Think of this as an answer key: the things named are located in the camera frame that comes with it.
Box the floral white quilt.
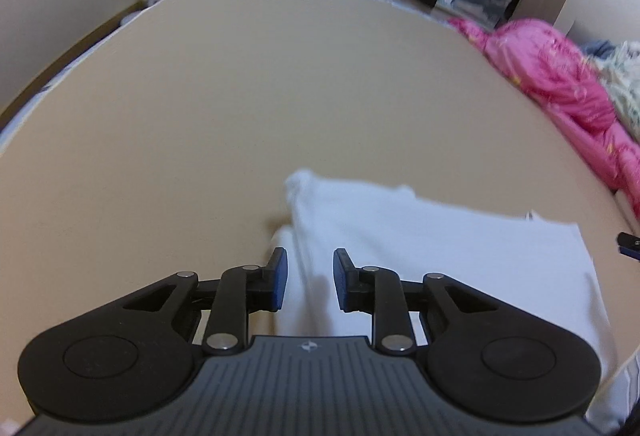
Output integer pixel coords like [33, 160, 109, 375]
[596, 40, 640, 143]

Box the pink quilt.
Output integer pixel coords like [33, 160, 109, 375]
[447, 16, 640, 217]

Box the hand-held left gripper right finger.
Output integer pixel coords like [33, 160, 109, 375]
[333, 247, 502, 358]

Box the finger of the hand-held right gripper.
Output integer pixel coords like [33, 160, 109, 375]
[617, 231, 640, 262]

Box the blue grey pillow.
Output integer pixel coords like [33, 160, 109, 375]
[581, 40, 617, 59]

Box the white garment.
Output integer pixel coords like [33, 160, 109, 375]
[270, 168, 628, 436]

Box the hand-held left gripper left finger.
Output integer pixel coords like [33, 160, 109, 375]
[115, 247, 290, 358]

